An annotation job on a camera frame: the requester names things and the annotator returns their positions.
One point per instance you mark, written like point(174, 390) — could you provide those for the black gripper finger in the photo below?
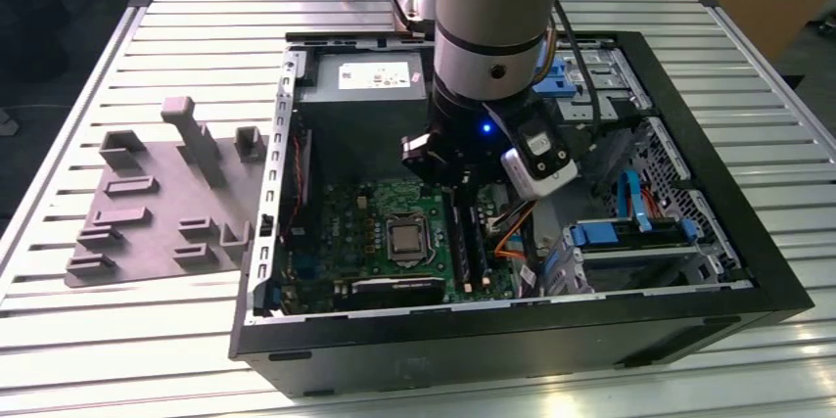
point(424, 158)
point(467, 190)

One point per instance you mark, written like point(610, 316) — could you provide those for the RAM stick black chips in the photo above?
point(464, 242)
point(480, 246)

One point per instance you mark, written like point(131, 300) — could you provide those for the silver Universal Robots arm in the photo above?
point(490, 21)

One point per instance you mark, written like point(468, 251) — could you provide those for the CPU socket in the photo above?
point(406, 216)

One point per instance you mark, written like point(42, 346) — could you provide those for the grey power supply unit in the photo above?
point(359, 119)

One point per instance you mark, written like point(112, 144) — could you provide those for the silver CPU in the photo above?
point(407, 239)

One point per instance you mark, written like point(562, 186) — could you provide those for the blue drive bay latch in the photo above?
point(555, 87)

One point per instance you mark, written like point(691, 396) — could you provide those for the green motherboard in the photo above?
point(346, 222)

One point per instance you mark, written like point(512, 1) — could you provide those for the hard disk in blue carrier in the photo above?
point(595, 234)

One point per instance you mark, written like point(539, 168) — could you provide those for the black graphics card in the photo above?
point(392, 291)

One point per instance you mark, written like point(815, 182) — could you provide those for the silver metal drive cage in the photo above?
point(614, 109)

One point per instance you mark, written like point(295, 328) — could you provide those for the black open PC case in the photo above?
point(458, 354)

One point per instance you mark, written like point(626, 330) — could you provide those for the grey parts rack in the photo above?
point(163, 202)

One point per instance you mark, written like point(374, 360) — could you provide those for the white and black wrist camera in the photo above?
point(539, 163)

